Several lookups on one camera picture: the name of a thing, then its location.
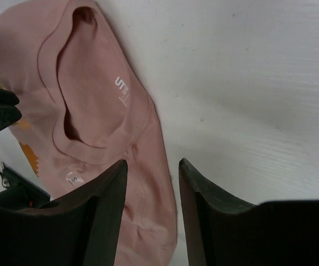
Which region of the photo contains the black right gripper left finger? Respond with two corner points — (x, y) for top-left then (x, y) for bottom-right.
(0, 160), (128, 265)

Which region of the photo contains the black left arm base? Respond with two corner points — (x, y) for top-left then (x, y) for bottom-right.
(0, 164), (50, 210)

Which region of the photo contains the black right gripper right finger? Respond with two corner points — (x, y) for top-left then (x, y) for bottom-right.
(179, 159), (319, 265)

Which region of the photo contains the pink t-shirt with print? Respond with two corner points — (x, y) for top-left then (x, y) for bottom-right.
(0, 1), (177, 265)

